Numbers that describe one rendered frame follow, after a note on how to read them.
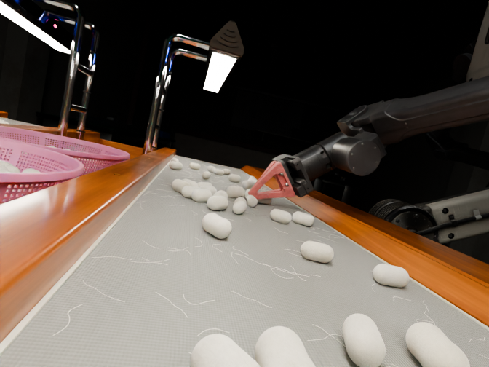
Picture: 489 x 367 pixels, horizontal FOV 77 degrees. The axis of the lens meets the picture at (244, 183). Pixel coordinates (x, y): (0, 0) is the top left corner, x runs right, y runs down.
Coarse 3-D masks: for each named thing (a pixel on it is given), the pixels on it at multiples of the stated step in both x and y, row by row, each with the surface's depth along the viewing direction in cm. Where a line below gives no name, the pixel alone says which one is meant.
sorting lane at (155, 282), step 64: (128, 256) 22; (192, 256) 24; (256, 256) 28; (64, 320) 14; (128, 320) 15; (192, 320) 16; (256, 320) 17; (320, 320) 19; (384, 320) 21; (448, 320) 23
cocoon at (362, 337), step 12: (348, 324) 16; (360, 324) 16; (372, 324) 16; (348, 336) 16; (360, 336) 15; (372, 336) 15; (348, 348) 15; (360, 348) 15; (372, 348) 14; (384, 348) 15; (360, 360) 15; (372, 360) 14
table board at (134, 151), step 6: (102, 144) 133; (108, 144) 133; (114, 144) 134; (120, 144) 134; (126, 144) 135; (126, 150) 135; (132, 150) 135; (138, 150) 136; (132, 156) 136; (210, 162) 144
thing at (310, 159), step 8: (304, 152) 56; (312, 152) 55; (320, 152) 55; (288, 160) 55; (296, 160) 51; (304, 160) 54; (312, 160) 54; (320, 160) 54; (328, 160) 55; (296, 168) 51; (304, 168) 54; (312, 168) 54; (320, 168) 55; (328, 168) 55; (296, 176) 56; (304, 176) 52; (312, 176) 55; (304, 184) 52
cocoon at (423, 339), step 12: (420, 324) 17; (432, 324) 17; (408, 336) 17; (420, 336) 16; (432, 336) 16; (444, 336) 16; (408, 348) 17; (420, 348) 16; (432, 348) 15; (444, 348) 15; (456, 348) 15; (420, 360) 16; (432, 360) 15; (444, 360) 15; (456, 360) 15; (468, 360) 15
